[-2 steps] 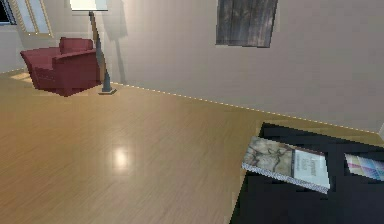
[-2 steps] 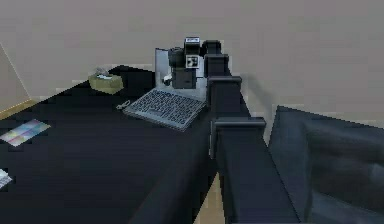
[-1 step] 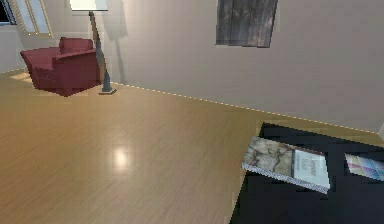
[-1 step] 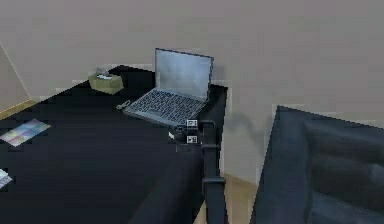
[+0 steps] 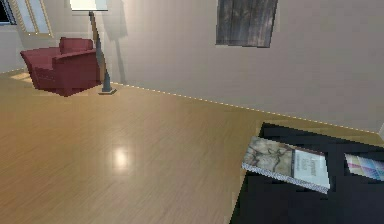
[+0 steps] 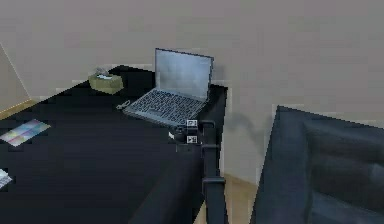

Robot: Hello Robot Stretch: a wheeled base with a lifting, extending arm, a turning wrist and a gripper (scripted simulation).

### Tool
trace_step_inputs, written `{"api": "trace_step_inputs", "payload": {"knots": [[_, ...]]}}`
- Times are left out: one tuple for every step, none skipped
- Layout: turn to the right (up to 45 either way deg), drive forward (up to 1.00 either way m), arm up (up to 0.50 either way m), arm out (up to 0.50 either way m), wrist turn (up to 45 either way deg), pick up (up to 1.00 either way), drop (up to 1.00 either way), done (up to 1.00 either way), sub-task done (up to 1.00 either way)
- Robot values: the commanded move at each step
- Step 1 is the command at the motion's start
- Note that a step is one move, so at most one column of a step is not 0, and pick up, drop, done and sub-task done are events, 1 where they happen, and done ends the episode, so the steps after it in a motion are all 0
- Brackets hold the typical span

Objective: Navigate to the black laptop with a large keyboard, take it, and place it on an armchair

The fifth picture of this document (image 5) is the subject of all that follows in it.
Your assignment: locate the red armchair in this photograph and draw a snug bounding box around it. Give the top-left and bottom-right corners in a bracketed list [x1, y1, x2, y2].
[19, 36, 102, 98]

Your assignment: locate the window with pale frame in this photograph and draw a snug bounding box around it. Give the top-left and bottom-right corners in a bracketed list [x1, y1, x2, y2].
[0, 0, 54, 38]

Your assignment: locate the floor lamp with white shade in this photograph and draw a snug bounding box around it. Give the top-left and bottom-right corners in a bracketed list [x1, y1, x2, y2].
[69, 0, 118, 96]

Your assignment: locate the dark wooden wall picture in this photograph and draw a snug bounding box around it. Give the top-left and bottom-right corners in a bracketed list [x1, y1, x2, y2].
[215, 0, 279, 49]

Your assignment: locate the pastel checkered book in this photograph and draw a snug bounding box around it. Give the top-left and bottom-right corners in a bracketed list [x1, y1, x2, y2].
[344, 152, 384, 182]

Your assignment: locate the black table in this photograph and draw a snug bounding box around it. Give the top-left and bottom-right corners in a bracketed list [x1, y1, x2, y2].
[229, 122, 384, 224]

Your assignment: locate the open grey book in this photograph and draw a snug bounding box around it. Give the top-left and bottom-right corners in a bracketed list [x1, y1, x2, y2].
[241, 135, 331, 195]

